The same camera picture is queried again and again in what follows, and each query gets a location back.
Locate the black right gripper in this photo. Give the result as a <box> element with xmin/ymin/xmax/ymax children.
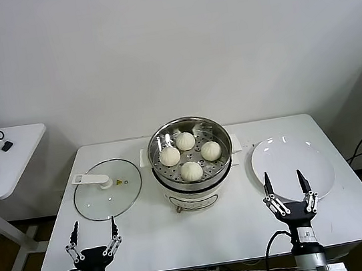
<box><xmin>258</xmin><ymin>166</ymin><xmax>327</xmax><ymax>259</ymax></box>

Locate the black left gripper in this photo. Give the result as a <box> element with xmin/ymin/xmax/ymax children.
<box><xmin>61</xmin><ymin>214</ymin><xmax>127</xmax><ymax>271</ymax></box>

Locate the white round plate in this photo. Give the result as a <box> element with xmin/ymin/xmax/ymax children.
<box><xmin>247</xmin><ymin>127</ymin><xmax>340</xmax><ymax>208</ymax></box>

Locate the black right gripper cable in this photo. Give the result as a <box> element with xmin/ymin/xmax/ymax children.
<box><xmin>262</xmin><ymin>229</ymin><xmax>299</xmax><ymax>271</ymax></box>

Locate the white electric cooking pot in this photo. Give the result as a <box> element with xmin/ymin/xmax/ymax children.
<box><xmin>151</xmin><ymin>152</ymin><xmax>247</xmax><ymax>218</ymax></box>

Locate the white steamed baozi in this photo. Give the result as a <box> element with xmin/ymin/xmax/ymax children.
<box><xmin>199</xmin><ymin>139</ymin><xmax>223</xmax><ymax>163</ymax></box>
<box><xmin>174</xmin><ymin>129</ymin><xmax>198</xmax><ymax>152</ymax></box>
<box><xmin>178</xmin><ymin>159</ymin><xmax>205</xmax><ymax>185</ymax></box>
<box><xmin>158</xmin><ymin>144</ymin><xmax>183</xmax><ymax>168</ymax></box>

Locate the round glass pot lid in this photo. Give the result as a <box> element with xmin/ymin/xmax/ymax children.
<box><xmin>68</xmin><ymin>154</ymin><xmax>148</xmax><ymax>224</ymax></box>

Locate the stainless steel steamer basket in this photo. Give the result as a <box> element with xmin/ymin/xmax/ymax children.
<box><xmin>134</xmin><ymin>109</ymin><xmax>248</xmax><ymax>197</ymax></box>

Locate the white side table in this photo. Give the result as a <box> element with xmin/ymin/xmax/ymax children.
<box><xmin>0</xmin><ymin>121</ymin><xmax>67</xmax><ymax>271</ymax></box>

